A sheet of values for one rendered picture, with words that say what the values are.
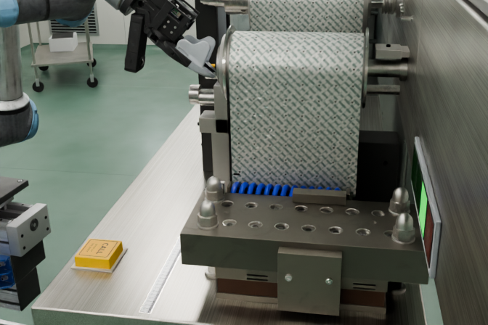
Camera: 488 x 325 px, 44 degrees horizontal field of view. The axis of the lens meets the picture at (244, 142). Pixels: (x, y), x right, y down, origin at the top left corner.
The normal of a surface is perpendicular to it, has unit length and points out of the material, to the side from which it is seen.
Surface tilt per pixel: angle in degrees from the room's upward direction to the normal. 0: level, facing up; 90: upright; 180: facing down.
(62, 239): 0
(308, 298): 90
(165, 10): 90
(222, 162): 90
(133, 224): 0
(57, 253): 0
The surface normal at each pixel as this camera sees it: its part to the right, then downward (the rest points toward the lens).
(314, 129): -0.18, 0.36
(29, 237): 0.95, 0.09
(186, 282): -0.02, -0.93
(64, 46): 0.11, 0.36
